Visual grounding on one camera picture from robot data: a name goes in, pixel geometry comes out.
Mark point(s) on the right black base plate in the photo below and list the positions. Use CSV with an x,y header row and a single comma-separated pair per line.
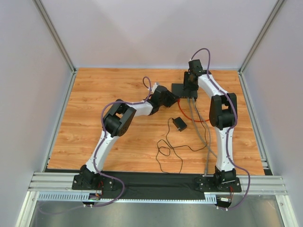
x,y
208,184

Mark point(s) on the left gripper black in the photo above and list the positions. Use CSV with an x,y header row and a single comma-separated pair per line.
x,y
171,99

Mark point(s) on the black cloth strip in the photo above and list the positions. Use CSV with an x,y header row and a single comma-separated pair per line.
x,y
158,186

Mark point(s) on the right aluminium frame post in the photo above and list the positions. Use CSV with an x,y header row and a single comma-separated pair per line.
x,y
264,30

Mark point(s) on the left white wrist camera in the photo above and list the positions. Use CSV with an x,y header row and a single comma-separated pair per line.
x,y
153,87

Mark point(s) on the black network switch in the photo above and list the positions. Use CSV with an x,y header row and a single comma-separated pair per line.
x,y
178,90

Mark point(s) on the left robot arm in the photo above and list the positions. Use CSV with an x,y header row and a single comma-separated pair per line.
x,y
116,118

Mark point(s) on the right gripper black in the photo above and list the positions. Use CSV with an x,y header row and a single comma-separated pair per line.
x,y
189,88

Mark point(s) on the left aluminium frame post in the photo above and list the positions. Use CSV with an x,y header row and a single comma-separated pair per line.
x,y
53,32

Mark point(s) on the black power adapter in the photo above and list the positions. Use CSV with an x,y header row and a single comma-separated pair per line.
x,y
179,123

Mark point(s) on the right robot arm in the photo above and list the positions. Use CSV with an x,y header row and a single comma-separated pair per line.
x,y
222,116

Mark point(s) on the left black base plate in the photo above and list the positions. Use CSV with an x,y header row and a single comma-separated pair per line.
x,y
97,182

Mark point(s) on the aluminium front rail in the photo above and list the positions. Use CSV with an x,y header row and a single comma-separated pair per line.
x,y
45,191

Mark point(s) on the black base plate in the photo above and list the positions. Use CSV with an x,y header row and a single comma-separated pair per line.
x,y
97,182
208,184

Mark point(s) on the aluminium frame post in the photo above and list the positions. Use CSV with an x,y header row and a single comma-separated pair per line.
x,y
53,32
264,30

